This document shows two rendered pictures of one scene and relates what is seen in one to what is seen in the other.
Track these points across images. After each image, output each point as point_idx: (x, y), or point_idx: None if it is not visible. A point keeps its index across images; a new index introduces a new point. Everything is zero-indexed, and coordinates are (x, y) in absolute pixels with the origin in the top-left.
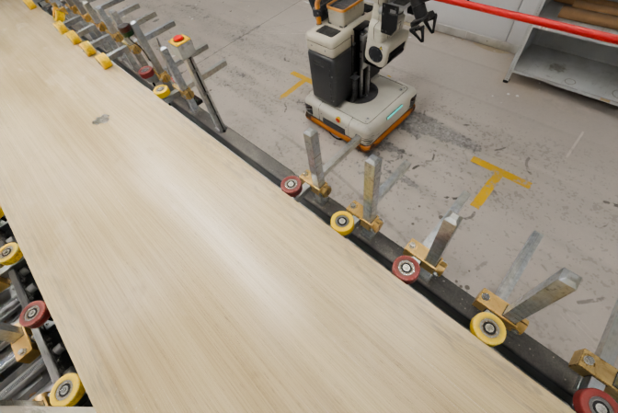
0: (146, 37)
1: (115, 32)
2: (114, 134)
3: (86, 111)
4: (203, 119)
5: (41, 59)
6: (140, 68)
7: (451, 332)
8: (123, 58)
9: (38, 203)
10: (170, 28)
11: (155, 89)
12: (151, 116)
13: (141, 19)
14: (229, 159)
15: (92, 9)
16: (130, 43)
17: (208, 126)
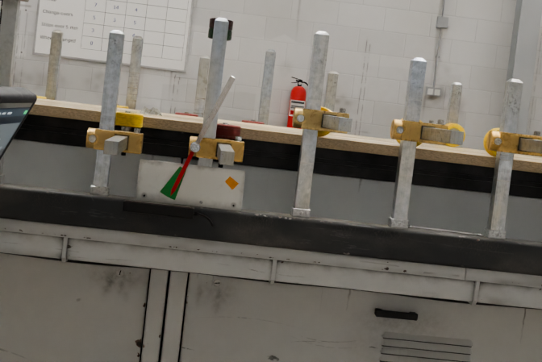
0: (327, 118)
1: (404, 119)
2: (95, 108)
3: (200, 120)
4: (60, 189)
5: (482, 153)
6: (390, 223)
7: None
8: (486, 235)
9: (71, 102)
10: (335, 128)
11: (135, 113)
12: (74, 107)
13: (439, 131)
14: None
15: (506, 99)
16: (306, 104)
17: (31, 185)
